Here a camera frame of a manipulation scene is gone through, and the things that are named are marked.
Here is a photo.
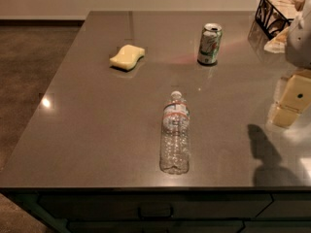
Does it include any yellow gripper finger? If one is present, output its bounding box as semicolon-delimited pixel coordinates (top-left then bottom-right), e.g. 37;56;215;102
271;74;311;128

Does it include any green 7up soda can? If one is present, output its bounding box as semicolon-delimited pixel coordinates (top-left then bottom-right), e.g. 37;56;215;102
197;23;223;65

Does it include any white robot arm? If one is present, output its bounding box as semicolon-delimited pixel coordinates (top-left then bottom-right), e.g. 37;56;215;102
268;1;311;128

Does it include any clear plastic water bottle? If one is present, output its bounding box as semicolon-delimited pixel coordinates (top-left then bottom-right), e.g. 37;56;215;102
159;91;190;175

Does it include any yellow sponge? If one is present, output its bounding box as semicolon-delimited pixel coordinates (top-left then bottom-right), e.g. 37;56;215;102
110;45;145;71

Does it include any black wire napkin holder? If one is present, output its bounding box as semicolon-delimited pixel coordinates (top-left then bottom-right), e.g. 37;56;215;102
255;0;305;40

